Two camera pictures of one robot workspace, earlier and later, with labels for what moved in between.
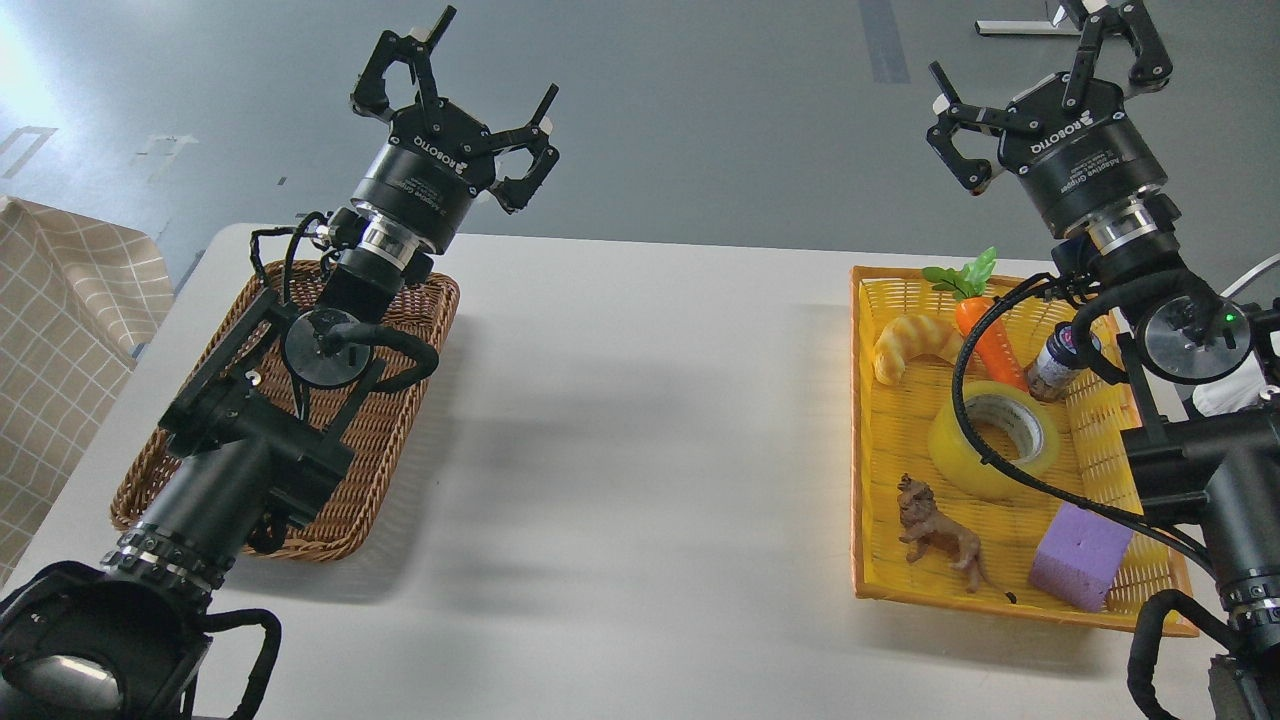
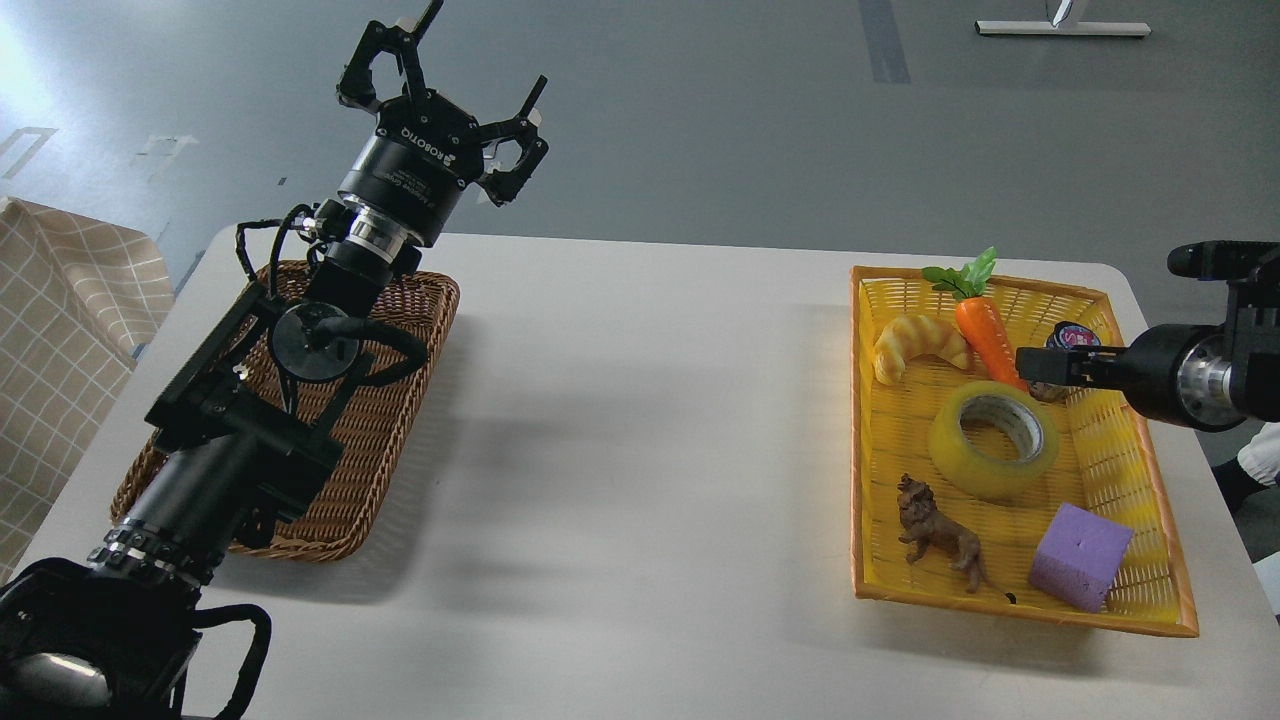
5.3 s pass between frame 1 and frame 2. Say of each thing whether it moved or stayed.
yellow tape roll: stayed
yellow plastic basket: stayed
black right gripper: moved
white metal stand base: stayed
